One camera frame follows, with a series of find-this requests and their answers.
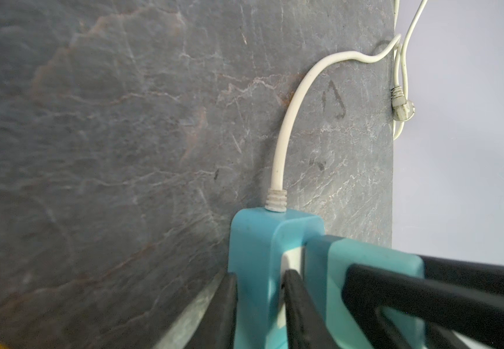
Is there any teal power strip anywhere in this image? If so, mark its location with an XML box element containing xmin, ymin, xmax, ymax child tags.
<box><xmin>228</xmin><ymin>207</ymin><xmax>325</xmax><ymax>348</ymax></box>

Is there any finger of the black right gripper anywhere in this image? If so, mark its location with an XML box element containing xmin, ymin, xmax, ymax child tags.
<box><xmin>342</xmin><ymin>265</ymin><xmax>504</xmax><ymax>348</ymax></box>
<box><xmin>421</xmin><ymin>256</ymin><xmax>504</xmax><ymax>296</ymax></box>

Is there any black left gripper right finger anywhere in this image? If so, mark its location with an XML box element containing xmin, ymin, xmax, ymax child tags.
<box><xmin>283</xmin><ymin>269</ymin><xmax>339</xmax><ymax>349</ymax></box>

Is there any white cable of teal strip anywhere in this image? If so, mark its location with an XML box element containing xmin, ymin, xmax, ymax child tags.
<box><xmin>264</xmin><ymin>0</ymin><xmax>428</xmax><ymax>214</ymax></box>

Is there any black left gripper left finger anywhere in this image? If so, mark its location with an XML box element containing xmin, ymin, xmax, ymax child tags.
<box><xmin>185</xmin><ymin>273</ymin><xmax>237</xmax><ymax>349</ymax></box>

